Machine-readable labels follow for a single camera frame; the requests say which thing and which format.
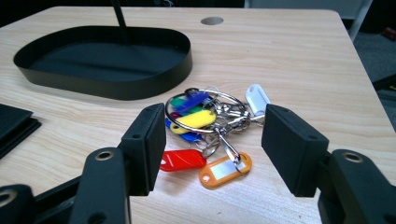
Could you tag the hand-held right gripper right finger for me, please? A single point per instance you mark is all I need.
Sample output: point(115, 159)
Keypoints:
point(292, 146)

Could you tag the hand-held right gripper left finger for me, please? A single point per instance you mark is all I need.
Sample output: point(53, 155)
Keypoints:
point(143, 149)

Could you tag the keyring with colourful key tags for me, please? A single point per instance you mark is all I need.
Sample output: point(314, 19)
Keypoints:
point(199, 119)

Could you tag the dark floor object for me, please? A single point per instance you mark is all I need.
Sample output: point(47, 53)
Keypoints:
point(386, 85)

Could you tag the black flat folded pad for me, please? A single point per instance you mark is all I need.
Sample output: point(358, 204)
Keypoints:
point(12, 124)

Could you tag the round grey table grommet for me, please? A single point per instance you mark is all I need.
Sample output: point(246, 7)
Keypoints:
point(212, 20)

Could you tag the small red object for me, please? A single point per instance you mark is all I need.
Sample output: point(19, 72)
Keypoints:
point(389, 32)

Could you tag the black oval tray with post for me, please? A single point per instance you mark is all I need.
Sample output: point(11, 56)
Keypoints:
point(102, 59)

